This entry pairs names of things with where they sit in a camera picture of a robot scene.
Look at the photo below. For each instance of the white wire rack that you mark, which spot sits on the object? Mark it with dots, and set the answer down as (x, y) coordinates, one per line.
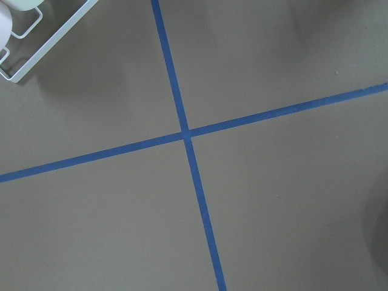
(36, 32)

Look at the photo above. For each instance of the pink plastic cup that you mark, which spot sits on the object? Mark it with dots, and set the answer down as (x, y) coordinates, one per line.
(6, 25)

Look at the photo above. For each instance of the pale green plastic cup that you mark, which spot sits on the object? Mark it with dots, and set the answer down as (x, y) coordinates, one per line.
(23, 5)

